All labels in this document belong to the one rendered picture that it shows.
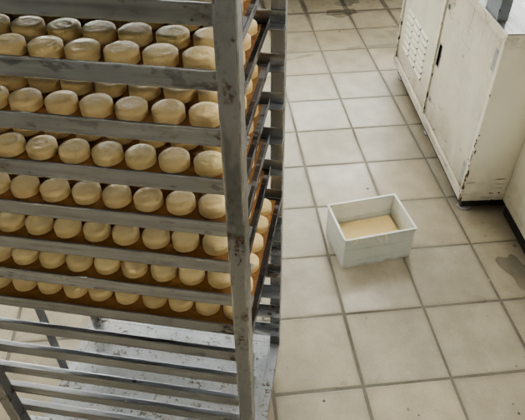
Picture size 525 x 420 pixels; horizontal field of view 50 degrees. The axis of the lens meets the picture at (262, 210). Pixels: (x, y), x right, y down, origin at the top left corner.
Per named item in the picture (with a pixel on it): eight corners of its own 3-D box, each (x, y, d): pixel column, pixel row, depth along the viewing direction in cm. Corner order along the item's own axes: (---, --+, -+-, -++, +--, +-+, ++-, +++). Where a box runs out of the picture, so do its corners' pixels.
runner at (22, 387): (257, 417, 137) (257, 410, 135) (255, 427, 135) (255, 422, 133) (10, 380, 145) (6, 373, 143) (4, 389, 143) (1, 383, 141)
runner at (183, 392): (257, 397, 131) (257, 390, 129) (255, 408, 129) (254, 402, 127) (-2, 360, 139) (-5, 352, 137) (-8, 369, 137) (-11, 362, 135)
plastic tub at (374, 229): (389, 221, 247) (395, 192, 237) (411, 257, 231) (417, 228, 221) (323, 232, 242) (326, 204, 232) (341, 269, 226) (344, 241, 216)
